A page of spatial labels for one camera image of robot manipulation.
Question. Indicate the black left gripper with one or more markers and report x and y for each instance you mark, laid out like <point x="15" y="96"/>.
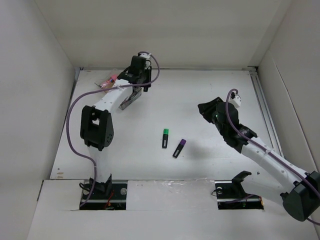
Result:
<point x="147" y="72"/>

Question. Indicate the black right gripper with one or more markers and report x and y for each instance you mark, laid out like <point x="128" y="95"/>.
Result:
<point x="206" y="108"/>

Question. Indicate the pink glitter bottle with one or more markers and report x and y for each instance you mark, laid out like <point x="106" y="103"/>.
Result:
<point x="108" y="82"/>

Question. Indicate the green cap highlighter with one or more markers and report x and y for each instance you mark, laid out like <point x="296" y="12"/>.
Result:
<point x="165" y="138"/>

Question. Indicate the orange cap highlighter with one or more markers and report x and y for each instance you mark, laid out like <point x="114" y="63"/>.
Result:
<point x="129" y="101"/>

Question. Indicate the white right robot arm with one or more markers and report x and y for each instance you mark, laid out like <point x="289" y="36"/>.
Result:
<point x="295" y="189"/>

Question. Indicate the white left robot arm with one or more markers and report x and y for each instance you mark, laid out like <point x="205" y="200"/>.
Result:
<point x="120" y="90"/>

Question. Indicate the smoky acrylic organizer box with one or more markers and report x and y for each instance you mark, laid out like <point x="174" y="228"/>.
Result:
<point x="136" y="93"/>

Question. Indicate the purple cap highlighter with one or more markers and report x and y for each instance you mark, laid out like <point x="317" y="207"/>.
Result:
<point x="179" y="148"/>

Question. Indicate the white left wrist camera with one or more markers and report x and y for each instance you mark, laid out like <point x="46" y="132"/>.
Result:
<point x="147" y="57"/>

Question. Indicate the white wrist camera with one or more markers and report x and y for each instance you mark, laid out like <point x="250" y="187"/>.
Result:
<point x="235" y="100"/>
<point x="147" y="57"/>

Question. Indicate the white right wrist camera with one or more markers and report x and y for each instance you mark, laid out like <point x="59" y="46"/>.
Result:
<point x="235" y="100"/>

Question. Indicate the aluminium rail right edge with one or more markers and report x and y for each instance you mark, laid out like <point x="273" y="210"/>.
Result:
<point x="266" y="115"/>

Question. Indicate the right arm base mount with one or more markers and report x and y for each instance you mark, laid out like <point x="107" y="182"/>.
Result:
<point x="230" y="194"/>

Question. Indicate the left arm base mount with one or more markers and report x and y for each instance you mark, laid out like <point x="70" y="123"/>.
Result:
<point x="108" y="196"/>

